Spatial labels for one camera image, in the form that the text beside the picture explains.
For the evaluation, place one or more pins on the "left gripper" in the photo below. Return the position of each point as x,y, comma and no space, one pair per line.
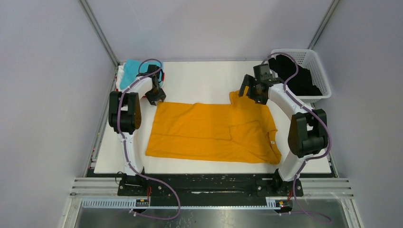
160,95

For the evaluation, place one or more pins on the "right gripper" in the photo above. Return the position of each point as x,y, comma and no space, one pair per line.
247,81

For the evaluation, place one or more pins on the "yellow t-shirt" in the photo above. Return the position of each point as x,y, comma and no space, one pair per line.
241,131

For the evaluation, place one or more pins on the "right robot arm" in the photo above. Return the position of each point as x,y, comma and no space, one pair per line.
308,133

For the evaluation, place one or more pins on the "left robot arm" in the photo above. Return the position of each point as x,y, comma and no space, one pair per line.
125,116

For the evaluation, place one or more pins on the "folded turquoise t-shirt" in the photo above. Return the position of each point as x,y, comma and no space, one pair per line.
132,68

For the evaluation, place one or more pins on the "folded white t-shirt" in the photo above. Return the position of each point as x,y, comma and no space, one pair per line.
119,76

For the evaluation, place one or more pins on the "black t-shirt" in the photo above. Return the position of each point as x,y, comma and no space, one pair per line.
301,84

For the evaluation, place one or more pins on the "white plastic basket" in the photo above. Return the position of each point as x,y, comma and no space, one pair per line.
309,59

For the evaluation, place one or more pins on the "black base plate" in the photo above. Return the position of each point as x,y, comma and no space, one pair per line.
204,189

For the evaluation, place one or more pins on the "white cable duct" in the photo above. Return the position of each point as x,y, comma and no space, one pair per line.
110,203

